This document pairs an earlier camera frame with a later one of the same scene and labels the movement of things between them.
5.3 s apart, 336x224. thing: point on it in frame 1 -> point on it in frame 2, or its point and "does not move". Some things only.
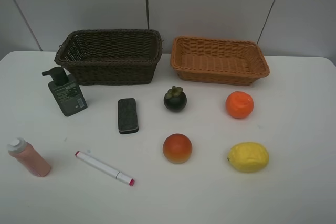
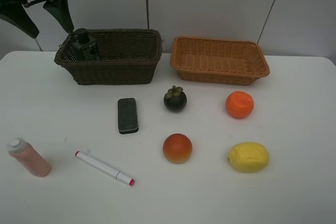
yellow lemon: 248,157 does not move
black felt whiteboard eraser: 127,116 does not move
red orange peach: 177,148 does not move
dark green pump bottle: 66,92 -> 86,49
